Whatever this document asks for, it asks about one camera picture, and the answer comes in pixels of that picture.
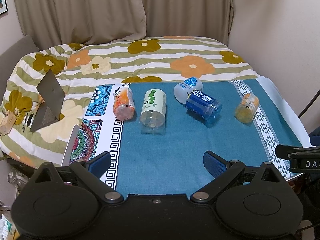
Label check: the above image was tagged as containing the clear cup orange print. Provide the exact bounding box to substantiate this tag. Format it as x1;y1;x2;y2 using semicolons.
235;93;259;124

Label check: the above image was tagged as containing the blue plastic cup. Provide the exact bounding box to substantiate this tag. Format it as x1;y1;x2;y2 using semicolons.
185;89;222;124

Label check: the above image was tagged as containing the orange label plastic cup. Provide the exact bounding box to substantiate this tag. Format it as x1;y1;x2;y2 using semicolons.
113;86;135;121

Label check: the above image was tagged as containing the white cup blue label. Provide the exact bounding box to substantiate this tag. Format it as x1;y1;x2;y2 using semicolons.
174;77;203;105

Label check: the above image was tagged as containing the teal patterned cloth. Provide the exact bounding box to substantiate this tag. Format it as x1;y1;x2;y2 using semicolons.
71;77;310;196

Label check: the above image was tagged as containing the grey open laptop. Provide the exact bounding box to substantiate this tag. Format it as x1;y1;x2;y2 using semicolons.
30;69;65;132

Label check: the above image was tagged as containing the floral striped duvet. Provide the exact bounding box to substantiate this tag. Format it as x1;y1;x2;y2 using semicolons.
1;36;257;168

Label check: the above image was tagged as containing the grey headboard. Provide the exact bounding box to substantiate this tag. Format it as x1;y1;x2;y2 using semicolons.
0;35;39;99

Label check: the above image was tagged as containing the beige curtain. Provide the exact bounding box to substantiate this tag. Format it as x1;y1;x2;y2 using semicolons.
14;0;234;49

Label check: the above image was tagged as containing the black cable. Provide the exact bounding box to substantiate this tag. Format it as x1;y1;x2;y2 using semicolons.
298;89;320;119

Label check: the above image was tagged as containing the framed wall picture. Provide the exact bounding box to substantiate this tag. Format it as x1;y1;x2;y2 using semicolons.
0;0;8;15

